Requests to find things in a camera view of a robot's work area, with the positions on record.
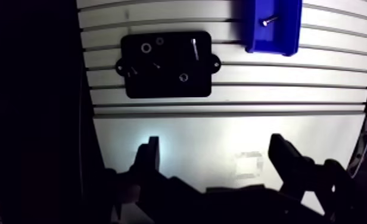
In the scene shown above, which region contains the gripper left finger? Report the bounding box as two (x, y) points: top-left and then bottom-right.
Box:
(104, 136), (204, 224)

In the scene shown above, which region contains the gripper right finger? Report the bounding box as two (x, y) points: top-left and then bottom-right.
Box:
(268, 133), (367, 224)

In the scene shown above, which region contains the steel bolt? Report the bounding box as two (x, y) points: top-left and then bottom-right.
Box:
(262, 15), (280, 27)
(191, 38), (201, 61)

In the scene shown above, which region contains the blue bin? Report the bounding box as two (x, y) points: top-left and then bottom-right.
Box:
(244, 0), (303, 57)

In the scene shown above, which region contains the pale holed strip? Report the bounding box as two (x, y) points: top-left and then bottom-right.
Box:
(347, 111), (367, 179)

